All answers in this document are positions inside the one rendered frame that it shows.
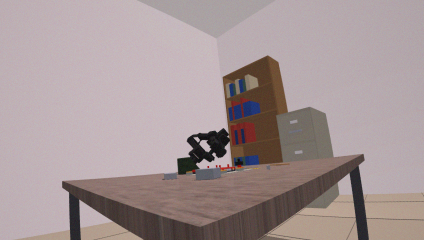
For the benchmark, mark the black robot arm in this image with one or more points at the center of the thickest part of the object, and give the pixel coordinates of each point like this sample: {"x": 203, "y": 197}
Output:
{"x": 196, "y": 155}

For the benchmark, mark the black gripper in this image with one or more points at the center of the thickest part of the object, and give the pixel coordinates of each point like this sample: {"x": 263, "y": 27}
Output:
{"x": 215, "y": 146}

